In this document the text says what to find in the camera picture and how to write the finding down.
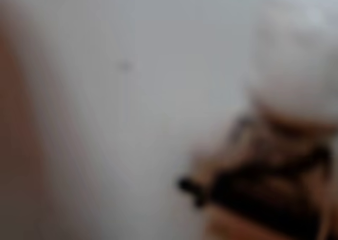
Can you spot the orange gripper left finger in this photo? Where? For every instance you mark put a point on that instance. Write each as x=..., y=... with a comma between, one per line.
x=13, y=158

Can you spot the small white toy figure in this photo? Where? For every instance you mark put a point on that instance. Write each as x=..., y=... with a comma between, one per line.
x=274, y=171

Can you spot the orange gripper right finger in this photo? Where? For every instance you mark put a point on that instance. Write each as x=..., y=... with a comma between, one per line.
x=232, y=229

